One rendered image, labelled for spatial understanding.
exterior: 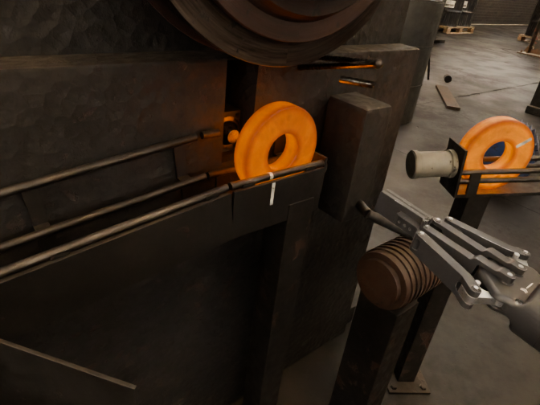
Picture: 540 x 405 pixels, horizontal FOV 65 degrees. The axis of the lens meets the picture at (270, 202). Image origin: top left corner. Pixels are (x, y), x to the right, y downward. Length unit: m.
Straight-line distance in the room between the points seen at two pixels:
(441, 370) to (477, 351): 0.17
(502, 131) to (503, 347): 0.86
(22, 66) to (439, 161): 0.74
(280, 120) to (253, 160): 0.07
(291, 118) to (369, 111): 0.16
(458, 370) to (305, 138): 0.98
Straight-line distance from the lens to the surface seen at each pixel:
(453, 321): 1.64
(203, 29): 0.53
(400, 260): 0.87
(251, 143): 0.64
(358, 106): 0.79
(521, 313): 0.49
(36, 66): 0.58
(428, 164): 0.93
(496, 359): 1.59
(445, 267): 0.49
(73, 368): 0.38
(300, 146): 0.72
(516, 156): 1.02
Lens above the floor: 1.01
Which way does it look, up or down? 30 degrees down
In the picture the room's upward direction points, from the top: 7 degrees clockwise
